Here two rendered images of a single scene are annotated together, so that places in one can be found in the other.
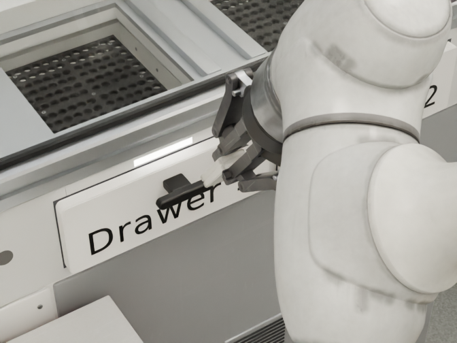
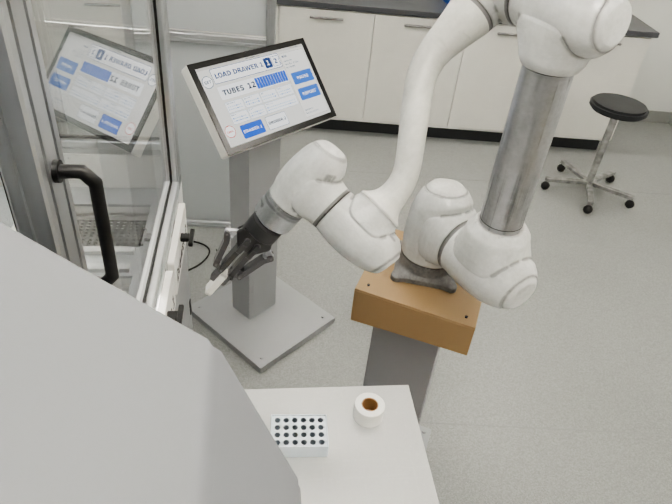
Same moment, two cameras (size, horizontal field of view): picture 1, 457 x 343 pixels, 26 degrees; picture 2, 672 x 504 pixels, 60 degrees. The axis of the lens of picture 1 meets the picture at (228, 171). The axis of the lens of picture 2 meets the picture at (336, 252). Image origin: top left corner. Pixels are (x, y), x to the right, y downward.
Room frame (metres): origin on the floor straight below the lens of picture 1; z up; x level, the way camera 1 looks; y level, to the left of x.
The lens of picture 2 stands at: (0.16, 0.83, 1.88)
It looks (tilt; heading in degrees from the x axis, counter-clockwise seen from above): 37 degrees down; 293
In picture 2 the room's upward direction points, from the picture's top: 6 degrees clockwise
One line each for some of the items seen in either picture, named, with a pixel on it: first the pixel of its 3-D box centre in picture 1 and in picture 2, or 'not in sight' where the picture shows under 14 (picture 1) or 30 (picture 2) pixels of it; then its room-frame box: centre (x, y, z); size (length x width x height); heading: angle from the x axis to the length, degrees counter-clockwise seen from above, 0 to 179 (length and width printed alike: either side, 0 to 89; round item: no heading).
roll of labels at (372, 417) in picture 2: not in sight; (368, 409); (0.39, -0.02, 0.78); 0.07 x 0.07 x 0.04
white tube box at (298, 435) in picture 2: not in sight; (298, 435); (0.50, 0.12, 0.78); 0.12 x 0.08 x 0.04; 31
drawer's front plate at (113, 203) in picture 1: (169, 194); (164, 326); (0.89, 0.07, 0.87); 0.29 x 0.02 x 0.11; 123
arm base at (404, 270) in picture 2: not in sight; (426, 255); (0.44, -0.51, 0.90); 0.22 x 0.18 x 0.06; 107
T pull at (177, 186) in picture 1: (179, 188); (174, 316); (0.87, 0.06, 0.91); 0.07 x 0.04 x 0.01; 123
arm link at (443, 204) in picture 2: not in sight; (440, 221); (0.42, -0.49, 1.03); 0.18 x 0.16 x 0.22; 148
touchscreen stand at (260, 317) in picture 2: not in sight; (262, 225); (1.20, -0.86, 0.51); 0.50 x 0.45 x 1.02; 164
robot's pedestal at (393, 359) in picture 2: not in sight; (398, 381); (0.44, -0.49, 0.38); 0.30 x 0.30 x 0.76; 7
